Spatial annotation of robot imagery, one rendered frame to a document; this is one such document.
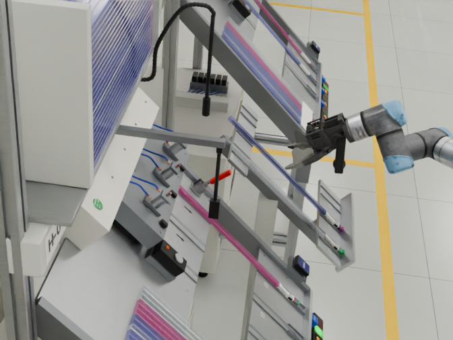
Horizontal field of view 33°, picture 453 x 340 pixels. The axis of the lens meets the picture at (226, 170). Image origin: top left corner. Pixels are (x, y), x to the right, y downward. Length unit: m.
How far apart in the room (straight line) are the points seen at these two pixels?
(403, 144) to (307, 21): 3.65
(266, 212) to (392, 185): 1.74
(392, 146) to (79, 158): 1.07
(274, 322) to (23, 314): 0.80
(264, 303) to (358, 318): 1.27
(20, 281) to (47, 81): 0.32
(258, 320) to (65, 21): 0.98
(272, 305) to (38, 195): 0.85
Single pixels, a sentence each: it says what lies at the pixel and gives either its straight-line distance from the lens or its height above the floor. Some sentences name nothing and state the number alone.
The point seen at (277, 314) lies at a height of 0.79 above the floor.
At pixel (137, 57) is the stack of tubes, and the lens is 1.64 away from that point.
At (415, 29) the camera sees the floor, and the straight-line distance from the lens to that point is 5.89.
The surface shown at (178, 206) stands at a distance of 1.86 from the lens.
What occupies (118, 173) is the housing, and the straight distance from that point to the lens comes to 1.60.
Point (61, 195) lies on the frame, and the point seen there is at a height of 1.39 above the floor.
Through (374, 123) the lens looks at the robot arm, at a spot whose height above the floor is 1.13.
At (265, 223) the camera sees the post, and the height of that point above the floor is 0.73.
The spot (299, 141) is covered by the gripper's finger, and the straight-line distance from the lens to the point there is 2.28.
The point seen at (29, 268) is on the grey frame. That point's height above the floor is 1.33.
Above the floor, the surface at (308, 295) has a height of 0.73.
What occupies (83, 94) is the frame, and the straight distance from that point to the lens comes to 1.23.
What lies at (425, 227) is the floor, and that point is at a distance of 3.76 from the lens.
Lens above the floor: 2.15
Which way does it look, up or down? 34 degrees down
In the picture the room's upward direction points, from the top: 5 degrees clockwise
